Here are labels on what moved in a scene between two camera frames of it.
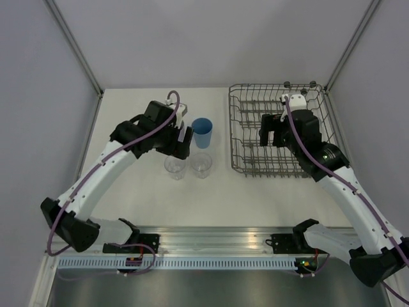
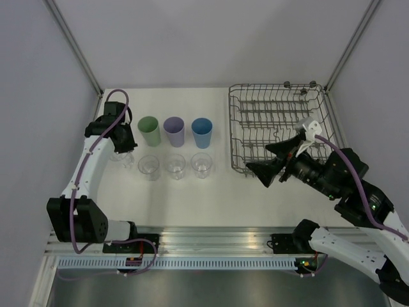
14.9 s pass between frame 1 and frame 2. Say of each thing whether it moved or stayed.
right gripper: moved
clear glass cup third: stayed
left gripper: moved
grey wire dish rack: stayed
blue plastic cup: stayed
